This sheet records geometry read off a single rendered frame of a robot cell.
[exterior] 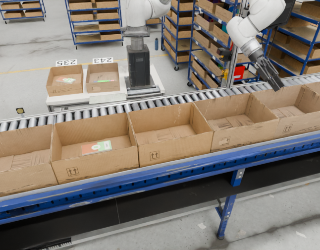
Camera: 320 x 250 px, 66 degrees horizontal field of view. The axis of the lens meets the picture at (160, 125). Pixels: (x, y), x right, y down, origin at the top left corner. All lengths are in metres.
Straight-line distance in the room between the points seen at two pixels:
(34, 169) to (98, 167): 0.27
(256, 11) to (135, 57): 1.07
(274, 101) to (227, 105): 0.36
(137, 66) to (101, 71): 0.51
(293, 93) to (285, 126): 0.41
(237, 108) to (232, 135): 0.36
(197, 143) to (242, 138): 0.27
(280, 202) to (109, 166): 1.67
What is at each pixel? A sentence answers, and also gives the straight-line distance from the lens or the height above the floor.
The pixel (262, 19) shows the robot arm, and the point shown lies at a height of 1.51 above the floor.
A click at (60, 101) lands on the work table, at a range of 2.20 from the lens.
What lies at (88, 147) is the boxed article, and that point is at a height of 0.90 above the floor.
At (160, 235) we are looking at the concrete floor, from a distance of 2.09.
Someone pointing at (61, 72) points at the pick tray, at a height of 0.79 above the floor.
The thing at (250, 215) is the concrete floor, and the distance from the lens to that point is 2.30.
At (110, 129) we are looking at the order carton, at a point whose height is 0.95.
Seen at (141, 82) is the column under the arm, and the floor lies 0.80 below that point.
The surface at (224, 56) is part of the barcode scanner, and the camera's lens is 2.21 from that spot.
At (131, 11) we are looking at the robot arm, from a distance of 2.04.
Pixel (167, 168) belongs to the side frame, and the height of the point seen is 0.91.
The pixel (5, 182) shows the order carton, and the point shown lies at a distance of 1.30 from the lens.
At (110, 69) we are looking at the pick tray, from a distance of 2.53.
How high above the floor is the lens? 1.84
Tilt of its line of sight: 38 degrees down
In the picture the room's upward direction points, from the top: straight up
